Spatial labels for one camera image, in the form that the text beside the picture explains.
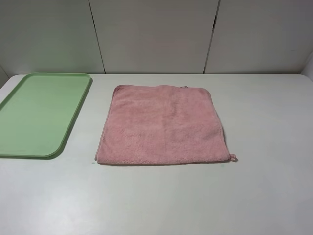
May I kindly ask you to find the pink terry towel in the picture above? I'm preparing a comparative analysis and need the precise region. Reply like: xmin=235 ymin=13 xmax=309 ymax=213
xmin=95 ymin=85 xmax=237 ymax=165

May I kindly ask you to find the green plastic tray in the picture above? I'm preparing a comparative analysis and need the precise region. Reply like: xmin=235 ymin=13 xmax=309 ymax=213
xmin=0 ymin=73 xmax=92 ymax=159

